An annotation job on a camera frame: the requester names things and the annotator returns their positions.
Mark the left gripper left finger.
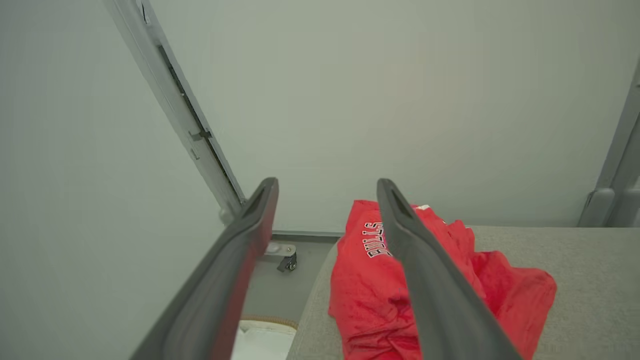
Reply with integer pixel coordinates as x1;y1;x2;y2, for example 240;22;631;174
130;177;279;360

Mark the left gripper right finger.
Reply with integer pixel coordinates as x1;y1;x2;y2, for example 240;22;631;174
376;178;523;360

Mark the red basketball jersey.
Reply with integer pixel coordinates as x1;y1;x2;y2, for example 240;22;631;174
327;200;557;360

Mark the white bag with tan trim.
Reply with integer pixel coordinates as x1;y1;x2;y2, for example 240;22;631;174
231;315;299;360

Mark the grey partition post with feet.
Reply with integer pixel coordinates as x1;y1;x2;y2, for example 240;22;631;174
577;60;640;228

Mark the grey partition bottom rail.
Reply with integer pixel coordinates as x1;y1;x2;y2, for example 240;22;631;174
271;230;346;240

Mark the black caster with metal bracket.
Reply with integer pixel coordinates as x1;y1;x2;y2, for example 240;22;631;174
265;242;298;273

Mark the grey partition corner post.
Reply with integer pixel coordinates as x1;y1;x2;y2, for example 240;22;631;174
102;0;246;223

